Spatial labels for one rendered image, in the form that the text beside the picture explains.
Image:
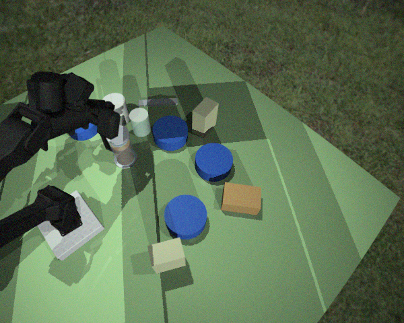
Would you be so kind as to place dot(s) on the tan rectangular block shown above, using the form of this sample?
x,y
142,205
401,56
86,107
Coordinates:
x,y
241,198

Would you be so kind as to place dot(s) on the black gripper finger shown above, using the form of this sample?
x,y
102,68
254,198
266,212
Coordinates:
x,y
94,103
108,106

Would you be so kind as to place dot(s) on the blue cylinder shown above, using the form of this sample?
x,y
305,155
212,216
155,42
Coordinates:
x,y
213,162
170,133
185,216
82,134

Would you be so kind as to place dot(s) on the french press coffee maker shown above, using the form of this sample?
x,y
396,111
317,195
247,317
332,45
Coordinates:
x,y
122,149

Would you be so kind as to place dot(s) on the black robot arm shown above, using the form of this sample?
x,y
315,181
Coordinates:
x,y
19,141

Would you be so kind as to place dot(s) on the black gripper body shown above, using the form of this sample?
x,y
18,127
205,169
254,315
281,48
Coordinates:
x,y
107,120

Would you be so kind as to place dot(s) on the grey cylinder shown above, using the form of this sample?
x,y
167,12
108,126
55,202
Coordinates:
x,y
120,107

